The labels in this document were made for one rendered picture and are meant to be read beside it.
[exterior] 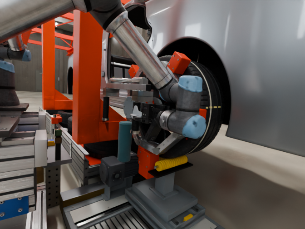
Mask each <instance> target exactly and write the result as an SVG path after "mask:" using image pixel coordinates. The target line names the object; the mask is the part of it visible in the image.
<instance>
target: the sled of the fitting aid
mask: <svg viewBox="0 0 305 229"><path fill-rule="evenodd" d="M125 198H126V199H127V201H128V202H129V203H130V204H131V205H132V206H133V207H134V208H135V209H136V210H137V211H138V212H139V213H140V214H141V215H142V216H143V217H144V218H145V219H146V220H147V222H148V223H149V224H150V225H151V226H152V227H153V228H154V229H190V228H191V227H192V226H194V225H195V224H197V223H198V222H199V221H201V220H202V219H204V217H205V210H206V208H204V207H203V206H201V205H200V204H199V203H197V204H196V205H195V206H193V207H191V208H190V209H188V210H186V211H185V212H183V213H181V214H180V215H178V216H177V217H175V218H173V219H171V220H170V221H168V222H167V221H166V220H165V219H164V218H163V217H162V216H161V215H159V214H158V213H157V212H156V211H155V210H154V209H153V208H152V207H151V206H150V205H149V204H148V203H146V202H145V201H144V200H143V199H142V198H141V197H140V196H139V195H138V194H137V193H136V192H135V191H133V190H132V187H129V188H126V189H125Z"/></svg>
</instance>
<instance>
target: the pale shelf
mask: <svg viewBox="0 0 305 229"><path fill-rule="evenodd" d="M47 157H48V160H47V166H43V168H47V167H52V166H57V165H62V164H68V163H72V158H71V157H70V155H69V154H68V152H67V151H66V150H65V148H64V147H63V145H62V144H61V161H55V145H54V146H48V149H47Z"/></svg>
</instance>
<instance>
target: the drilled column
mask: <svg viewBox="0 0 305 229"><path fill-rule="evenodd" d="M60 181H61V165H57V166H52V167H47V168H44V184H46V205H47V209H48V208H51V207H54V206H57V205H59V194H60ZM57 202H58V203H57Z"/></svg>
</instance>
